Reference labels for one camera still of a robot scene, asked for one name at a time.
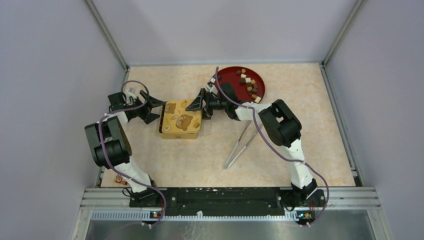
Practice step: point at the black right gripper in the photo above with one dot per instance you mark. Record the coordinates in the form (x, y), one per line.
(197, 105)

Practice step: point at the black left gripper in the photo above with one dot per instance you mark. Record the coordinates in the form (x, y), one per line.
(147, 117)

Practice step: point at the gold box lid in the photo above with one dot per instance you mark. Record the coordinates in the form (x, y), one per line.
(183, 103)

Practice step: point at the gold chocolate box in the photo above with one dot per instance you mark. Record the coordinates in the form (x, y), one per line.
(176, 123)

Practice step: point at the steel serving tongs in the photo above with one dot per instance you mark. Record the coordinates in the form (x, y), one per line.
(245, 139)

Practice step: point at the red round tray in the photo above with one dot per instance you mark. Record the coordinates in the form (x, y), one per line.
(245, 92)

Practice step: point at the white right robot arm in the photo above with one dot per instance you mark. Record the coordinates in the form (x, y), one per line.
(282, 127)

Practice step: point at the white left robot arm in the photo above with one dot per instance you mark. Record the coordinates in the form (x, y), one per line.
(110, 147)

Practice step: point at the orange owl sticker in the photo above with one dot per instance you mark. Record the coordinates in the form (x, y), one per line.
(120, 180)

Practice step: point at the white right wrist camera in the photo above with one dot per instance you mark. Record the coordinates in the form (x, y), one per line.
(211, 87)

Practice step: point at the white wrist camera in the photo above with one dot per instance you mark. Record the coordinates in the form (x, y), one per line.
(211, 87)
(131, 91)

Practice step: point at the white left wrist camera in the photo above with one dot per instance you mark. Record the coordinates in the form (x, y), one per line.
(131, 91)

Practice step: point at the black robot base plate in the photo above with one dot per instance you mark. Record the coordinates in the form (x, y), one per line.
(224, 201)

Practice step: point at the white cable duct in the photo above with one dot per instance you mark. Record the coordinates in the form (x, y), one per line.
(148, 216)

